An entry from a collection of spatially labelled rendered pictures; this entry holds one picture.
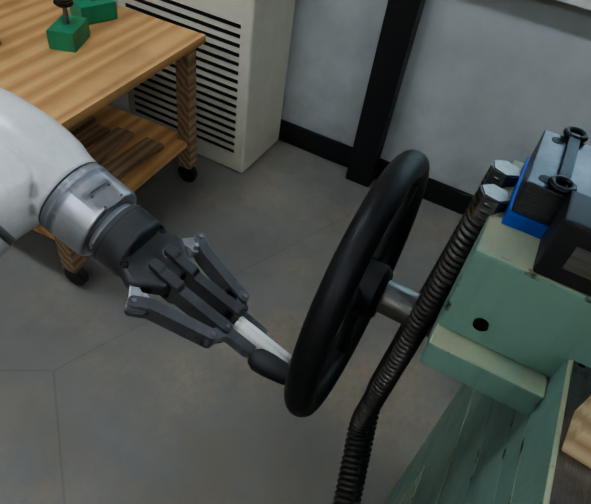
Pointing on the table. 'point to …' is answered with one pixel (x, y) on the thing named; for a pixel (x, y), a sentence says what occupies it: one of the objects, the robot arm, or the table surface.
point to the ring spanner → (568, 161)
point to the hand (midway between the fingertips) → (258, 345)
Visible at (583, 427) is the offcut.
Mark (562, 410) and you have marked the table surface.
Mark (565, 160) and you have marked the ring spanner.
